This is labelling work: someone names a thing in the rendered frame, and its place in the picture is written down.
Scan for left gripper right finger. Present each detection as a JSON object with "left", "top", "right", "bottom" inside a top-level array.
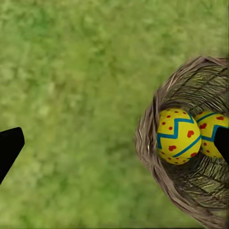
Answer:
[{"left": 214, "top": 127, "right": 229, "bottom": 165}]

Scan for easter egg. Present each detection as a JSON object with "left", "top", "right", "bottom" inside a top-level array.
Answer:
[
  {"left": 156, "top": 109, "right": 202, "bottom": 158},
  {"left": 194, "top": 109, "right": 229, "bottom": 159},
  {"left": 157, "top": 149, "right": 192, "bottom": 166}
]

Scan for wicker basket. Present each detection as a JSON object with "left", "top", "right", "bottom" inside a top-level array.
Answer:
[{"left": 134, "top": 56, "right": 229, "bottom": 229}]

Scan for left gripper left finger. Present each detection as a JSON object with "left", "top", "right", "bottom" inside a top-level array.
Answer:
[{"left": 0, "top": 127, "right": 25, "bottom": 184}]

